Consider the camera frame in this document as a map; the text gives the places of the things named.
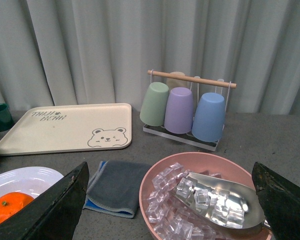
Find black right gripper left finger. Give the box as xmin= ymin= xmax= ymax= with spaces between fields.
xmin=0 ymin=161 xmax=89 ymax=240

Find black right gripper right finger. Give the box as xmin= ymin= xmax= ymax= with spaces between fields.
xmin=251 ymin=162 xmax=300 ymax=240

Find white lavender deep plate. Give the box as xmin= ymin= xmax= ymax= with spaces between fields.
xmin=0 ymin=166 xmax=64 ymax=198

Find orange mandarin fruit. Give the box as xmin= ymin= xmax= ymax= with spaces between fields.
xmin=0 ymin=192 xmax=34 ymax=224

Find metal ice scoop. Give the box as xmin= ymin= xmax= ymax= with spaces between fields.
xmin=170 ymin=172 xmax=271 ymax=236

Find grey blue folded cloth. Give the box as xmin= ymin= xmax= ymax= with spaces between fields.
xmin=83 ymin=160 xmax=151 ymax=219

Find pink bowl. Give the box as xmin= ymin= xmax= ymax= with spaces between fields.
xmin=139 ymin=151 xmax=273 ymax=240

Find cream bear serving tray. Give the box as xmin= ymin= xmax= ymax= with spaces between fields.
xmin=0 ymin=103 xmax=132 ymax=156

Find dark green enamel mug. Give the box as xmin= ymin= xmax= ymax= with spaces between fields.
xmin=0 ymin=103 xmax=15 ymax=132

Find blue plastic cup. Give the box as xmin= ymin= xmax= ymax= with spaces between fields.
xmin=191 ymin=92 xmax=226 ymax=142

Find clear plastic ice cubes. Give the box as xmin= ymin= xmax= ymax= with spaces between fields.
xmin=145 ymin=162 xmax=246 ymax=240

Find clear cup rack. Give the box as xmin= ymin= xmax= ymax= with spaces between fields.
xmin=143 ymin=79 xmax=229 ymax=151

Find purple plastic cup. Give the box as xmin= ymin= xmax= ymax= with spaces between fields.
xmin=164 ymin=87 xmax=194 ymax=134

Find green plastic cup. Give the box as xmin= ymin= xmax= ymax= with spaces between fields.
xmin=139 ymin=82 xmax=170 ymax=127

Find grey white curtain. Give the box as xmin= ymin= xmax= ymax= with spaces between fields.
xmin=0 ymin=0 xmax=300 ymax=115

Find beige plastic cup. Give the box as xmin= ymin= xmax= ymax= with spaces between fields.
xmin=166 ymin=71 xmax=188 ymax=91

